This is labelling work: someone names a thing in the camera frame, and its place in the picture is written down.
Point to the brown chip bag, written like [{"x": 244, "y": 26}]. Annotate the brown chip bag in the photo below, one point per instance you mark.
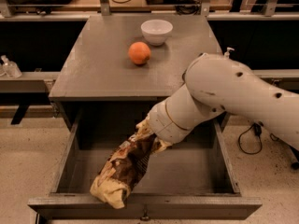
[{"x": 123, "y": 170}]

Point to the black stand leg right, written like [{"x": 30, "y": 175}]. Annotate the black stand leg right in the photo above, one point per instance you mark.
[{"x": 295, "y": 153}]

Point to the white pump bottle right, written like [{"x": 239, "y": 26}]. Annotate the white pump bottle right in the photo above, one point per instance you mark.
[{"x": 228, "y": 52}]

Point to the metal drawer handle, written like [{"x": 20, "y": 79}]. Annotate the metal drawer handle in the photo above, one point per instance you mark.
[{"x": 145, "y": 216}]

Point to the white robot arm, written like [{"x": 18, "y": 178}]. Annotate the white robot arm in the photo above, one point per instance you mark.
[{"x": 214, "y": 84}]

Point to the open grey top drawer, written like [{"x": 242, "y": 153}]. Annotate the open grey top drawer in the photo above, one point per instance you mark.
[{"x": 191, "y": 180}]

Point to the orange fruit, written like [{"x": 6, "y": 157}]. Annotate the orange fruit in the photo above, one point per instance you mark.
[{"x": 139, "y": 53}]

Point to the padded gripper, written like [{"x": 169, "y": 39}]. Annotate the padded gripper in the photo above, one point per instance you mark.
[{"x": 159, "y": 118}]

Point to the grey cabinet counter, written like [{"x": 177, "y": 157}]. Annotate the grey cabinet counter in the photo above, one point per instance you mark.
[{"x": 98, "y": 66}]

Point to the clear sanitizer bottle left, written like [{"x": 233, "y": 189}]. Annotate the clear sanitizer bottle left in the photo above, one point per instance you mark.
[{"x": 11, "y": 68}]

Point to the white bowl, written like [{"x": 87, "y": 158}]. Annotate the white bowl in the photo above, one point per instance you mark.
[{"x": 156, "y": 32}]

